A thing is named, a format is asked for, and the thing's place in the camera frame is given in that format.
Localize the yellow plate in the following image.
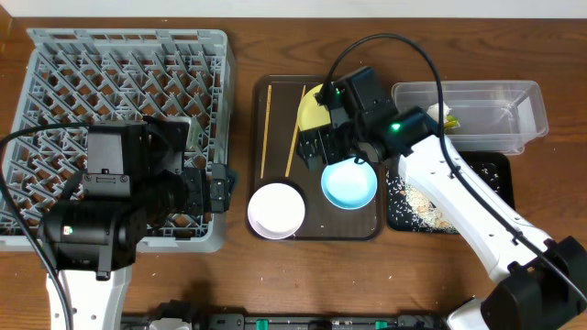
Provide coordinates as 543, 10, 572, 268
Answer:
297, 84, 331, 131

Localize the white paper napkin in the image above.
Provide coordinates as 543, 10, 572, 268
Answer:
426, 103, 451, 124

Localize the light blue bowl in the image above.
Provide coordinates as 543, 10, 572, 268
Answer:
320, 158, 378, 210

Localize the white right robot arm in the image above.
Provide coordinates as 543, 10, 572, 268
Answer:
297, 67, 586, 329

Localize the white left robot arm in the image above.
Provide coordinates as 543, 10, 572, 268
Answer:
39, 116, 237, 329

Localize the clear plastic waste bin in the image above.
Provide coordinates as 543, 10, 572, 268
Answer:
391, 80, 550, 156

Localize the grey dishwasher rack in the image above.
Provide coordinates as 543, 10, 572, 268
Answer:
1, 28, 236, 251

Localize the dark brown serving tray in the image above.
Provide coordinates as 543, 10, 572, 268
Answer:
249, 75, 384, 241

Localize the green yellow wrapper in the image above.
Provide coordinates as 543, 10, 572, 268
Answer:
444, 115, 460, 129

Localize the pink white bowl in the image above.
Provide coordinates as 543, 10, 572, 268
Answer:
247, 183, 305, 240

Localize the black tray with rice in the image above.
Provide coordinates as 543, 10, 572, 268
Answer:
385, 151, 515, 234

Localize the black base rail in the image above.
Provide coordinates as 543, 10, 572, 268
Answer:
120, 300, 446, 330

